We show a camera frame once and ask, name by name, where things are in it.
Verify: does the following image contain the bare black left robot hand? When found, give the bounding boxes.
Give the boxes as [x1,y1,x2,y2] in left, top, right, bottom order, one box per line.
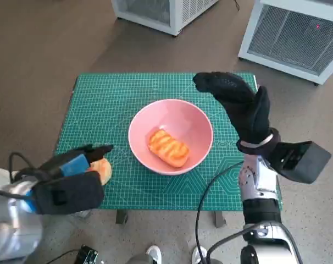
[36,144,114,180]

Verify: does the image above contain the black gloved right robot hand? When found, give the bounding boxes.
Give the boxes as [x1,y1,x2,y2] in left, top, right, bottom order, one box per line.
[192,71,271,144]

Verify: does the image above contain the round toy bread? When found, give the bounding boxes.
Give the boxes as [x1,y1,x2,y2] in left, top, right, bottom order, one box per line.
[88,157,113,185]

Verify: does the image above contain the pink bowl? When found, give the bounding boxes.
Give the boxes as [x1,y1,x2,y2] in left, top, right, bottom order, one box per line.
[127,98,214,176]

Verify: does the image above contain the oblong striped toy bread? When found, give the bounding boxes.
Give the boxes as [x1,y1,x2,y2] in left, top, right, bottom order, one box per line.
[147,129,190,168]

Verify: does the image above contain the green cutting mat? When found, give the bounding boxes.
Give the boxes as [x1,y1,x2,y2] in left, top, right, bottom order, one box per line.
[54,71,283,212]

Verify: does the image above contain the dark table leg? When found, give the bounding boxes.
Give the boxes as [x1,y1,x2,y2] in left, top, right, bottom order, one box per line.
[115,211,129,224]
[213,211,227,228]

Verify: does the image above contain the white mesh cabinet with red light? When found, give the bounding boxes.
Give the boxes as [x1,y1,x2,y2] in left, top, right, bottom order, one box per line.
[237,0,333,86]

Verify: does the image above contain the black electronics box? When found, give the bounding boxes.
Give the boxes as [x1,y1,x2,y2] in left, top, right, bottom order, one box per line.
[77,245,98,264]

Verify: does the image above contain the grey rounded leg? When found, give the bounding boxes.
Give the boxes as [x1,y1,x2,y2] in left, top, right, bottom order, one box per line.
[127,253,156,264]

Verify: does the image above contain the white shoe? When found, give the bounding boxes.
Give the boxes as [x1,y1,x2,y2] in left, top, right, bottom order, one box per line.
[146,245,162,264]
[192,246,208,264]

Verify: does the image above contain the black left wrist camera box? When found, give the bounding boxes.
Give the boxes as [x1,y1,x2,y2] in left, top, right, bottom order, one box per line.
[31,170,106,215]

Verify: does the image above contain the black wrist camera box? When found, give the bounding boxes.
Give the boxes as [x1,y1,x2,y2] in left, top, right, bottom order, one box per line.
[31,170,106,215]
[265,140,332,184]

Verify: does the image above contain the black left wrist cable loop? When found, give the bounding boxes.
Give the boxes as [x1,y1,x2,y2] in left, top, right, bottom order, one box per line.
[8,152,37,182]

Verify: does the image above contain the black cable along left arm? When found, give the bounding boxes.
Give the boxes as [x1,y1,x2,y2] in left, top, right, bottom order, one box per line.
[0,188,32,199]

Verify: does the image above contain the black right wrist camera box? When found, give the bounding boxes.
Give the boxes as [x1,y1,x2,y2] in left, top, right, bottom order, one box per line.
[265,140,332,184]

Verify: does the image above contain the black cable on floor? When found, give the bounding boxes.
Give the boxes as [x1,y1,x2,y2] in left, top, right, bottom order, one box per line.
[52,248,81,261]

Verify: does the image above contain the long black robot cable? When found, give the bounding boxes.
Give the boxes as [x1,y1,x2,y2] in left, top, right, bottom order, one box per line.
[195,161,244,264]

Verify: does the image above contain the black cable over right arm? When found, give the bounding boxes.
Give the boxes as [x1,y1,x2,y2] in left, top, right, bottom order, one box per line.
[207,223,304,264]

